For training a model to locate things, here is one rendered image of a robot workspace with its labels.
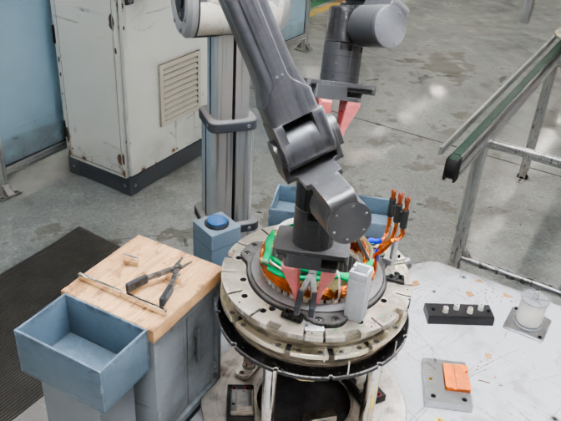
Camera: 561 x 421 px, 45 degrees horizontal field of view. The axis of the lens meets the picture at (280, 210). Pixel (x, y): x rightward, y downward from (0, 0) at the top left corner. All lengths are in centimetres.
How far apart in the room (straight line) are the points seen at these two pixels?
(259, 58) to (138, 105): 260
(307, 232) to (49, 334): 49
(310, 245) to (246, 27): 29
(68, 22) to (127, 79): 38
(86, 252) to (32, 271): 24
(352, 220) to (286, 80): 18
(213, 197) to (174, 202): 193
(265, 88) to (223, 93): 65
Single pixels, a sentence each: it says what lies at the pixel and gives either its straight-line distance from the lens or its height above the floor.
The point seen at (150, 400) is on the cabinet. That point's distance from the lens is 119.
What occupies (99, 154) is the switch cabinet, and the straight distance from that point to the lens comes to 357.
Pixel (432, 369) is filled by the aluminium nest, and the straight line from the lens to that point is 145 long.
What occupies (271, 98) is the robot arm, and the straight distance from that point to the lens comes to 80.
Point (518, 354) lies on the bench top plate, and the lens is 158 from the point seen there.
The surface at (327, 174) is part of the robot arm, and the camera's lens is 83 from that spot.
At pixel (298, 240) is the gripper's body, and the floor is 127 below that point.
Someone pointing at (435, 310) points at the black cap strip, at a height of 80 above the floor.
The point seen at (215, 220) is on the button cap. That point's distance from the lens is 136.
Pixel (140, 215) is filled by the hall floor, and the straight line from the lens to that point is 338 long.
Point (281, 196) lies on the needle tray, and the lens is 147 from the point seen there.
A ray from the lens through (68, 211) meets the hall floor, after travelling 346.
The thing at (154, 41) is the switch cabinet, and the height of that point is 75.
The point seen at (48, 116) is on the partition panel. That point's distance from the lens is 372.
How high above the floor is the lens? 177
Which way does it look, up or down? 31 degrees down
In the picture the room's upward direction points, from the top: 4 degrees clockwise
